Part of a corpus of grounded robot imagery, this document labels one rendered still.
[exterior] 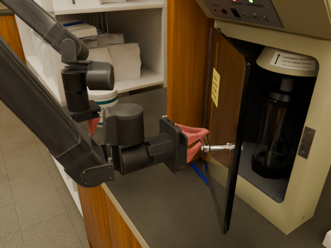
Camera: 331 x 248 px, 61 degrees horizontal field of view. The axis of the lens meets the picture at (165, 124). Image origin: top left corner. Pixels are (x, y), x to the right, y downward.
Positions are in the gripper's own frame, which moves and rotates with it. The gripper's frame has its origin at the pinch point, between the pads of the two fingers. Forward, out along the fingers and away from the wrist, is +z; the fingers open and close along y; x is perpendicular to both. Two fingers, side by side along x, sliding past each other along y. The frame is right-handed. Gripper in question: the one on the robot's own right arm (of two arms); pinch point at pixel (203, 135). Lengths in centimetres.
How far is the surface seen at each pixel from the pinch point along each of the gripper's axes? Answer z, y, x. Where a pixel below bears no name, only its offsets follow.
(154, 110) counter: 22, -24, 64
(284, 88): 23.1, 6.7, -0.6
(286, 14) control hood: 9.6, 24.5, -7.8
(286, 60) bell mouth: 18.1, 14.7, -3.3
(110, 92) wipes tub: 0, -10, 60
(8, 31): -21, -40, 486
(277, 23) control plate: 11.4, 22.6, -4.7
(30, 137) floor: -29, -115, 249
